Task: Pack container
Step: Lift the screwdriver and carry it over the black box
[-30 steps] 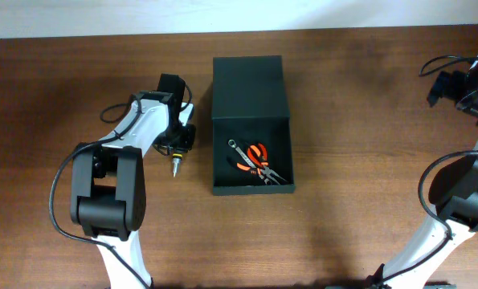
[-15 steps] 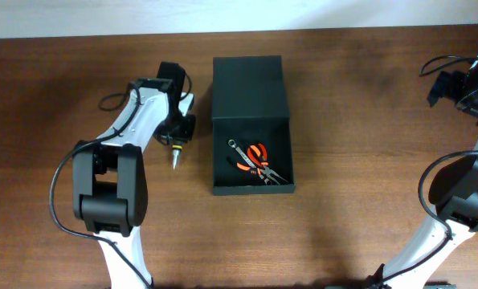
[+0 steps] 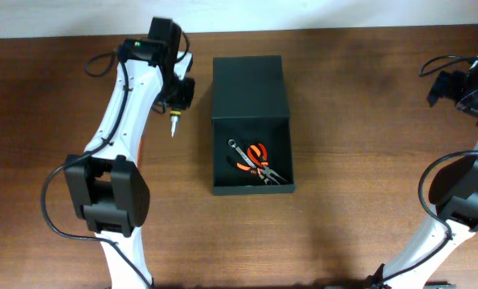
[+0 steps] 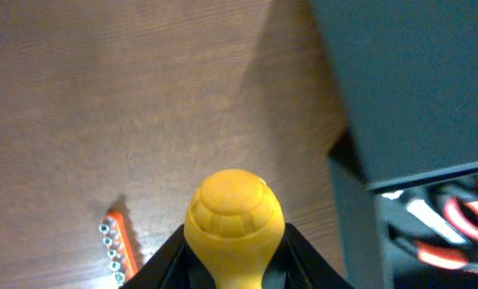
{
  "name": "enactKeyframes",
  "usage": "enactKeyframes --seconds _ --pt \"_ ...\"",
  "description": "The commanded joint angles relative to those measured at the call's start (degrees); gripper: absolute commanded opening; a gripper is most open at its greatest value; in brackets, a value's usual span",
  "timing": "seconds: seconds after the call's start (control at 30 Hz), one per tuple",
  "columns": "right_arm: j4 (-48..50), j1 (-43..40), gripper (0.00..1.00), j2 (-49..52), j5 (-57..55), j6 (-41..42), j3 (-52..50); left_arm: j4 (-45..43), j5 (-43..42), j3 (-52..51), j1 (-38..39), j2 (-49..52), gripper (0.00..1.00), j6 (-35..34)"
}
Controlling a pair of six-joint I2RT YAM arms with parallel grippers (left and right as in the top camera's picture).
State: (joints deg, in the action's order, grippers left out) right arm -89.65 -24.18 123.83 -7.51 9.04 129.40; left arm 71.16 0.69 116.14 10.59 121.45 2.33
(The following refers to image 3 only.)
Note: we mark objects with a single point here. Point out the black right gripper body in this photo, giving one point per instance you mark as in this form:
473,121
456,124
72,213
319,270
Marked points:
459,87

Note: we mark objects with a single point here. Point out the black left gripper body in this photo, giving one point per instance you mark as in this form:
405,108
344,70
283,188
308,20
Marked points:
178,92

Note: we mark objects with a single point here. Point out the yellow black stubby screwdriver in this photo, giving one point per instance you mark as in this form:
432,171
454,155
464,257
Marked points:
175,115

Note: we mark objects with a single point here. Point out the orange socket bit rail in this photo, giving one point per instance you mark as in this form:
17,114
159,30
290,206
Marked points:
140,154

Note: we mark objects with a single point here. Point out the silver double ring wrench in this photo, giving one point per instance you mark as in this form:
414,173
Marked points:
238,150

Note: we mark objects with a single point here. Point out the black box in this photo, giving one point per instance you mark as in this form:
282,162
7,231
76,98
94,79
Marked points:
250,106

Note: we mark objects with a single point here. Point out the small red pliers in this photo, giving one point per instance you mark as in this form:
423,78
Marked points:
258,154

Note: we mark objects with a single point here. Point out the orange black needle-nose pliers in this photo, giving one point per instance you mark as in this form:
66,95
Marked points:
265,174

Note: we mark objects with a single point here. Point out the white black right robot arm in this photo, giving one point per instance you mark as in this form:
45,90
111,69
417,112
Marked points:
447,191

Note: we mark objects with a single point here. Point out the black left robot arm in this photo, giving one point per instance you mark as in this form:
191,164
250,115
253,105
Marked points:
107,190

